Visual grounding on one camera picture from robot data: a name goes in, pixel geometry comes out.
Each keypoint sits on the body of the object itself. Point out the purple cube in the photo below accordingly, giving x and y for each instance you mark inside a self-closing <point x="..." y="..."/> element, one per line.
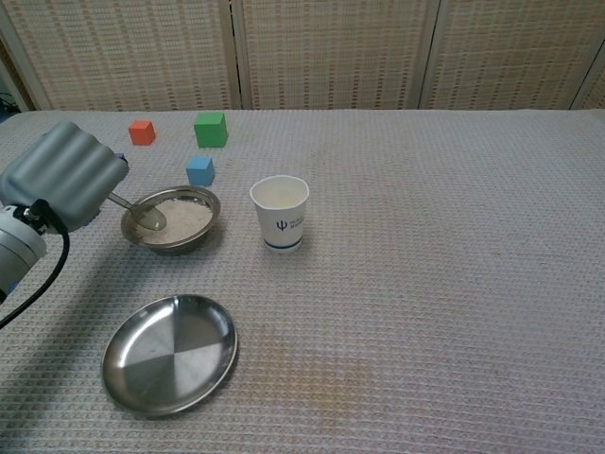
<point x="121" y="156"/>

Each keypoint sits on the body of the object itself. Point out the steel plate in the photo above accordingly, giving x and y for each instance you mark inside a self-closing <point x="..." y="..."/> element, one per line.
<point x="170" y="354"/>

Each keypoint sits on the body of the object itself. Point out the woven folding screen panel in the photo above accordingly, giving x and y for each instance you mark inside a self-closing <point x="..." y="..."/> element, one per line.
<point x="127" y="52"/>
<point x="596" y="94"/>
<point x="515" y="52"/>
<point x="331" y="52"/>

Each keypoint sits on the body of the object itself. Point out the light blue cube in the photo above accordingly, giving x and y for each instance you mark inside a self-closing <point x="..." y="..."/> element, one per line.
<point x="199" y="172"/>

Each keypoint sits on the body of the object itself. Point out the white paper cup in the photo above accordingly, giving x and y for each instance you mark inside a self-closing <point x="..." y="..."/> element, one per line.
<point x="281" y="227"/>

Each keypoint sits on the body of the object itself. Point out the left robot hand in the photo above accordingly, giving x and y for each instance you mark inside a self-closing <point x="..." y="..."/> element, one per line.
<point x="61" y="175"/>

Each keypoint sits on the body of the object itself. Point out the steel bowl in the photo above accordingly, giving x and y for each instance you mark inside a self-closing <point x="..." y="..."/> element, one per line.
<point x="170" y="245"/>

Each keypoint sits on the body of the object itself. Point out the small metal spoon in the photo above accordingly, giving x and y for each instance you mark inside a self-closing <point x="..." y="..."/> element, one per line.
<point x="149" y="219"/>

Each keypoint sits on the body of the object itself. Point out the white woven tablecloth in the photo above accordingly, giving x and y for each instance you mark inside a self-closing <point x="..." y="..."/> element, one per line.
<point x="402" y="284"/>

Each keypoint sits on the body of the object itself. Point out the white rice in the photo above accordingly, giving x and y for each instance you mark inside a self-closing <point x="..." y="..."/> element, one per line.
<point x="186" y="220"/>

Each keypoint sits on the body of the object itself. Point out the green cube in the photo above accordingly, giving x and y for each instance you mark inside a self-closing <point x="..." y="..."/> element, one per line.
<point x="210" y="131"/>

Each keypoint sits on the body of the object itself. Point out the red cube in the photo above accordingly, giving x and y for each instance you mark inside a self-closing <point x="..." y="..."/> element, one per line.
<point x="142" y="133"/>

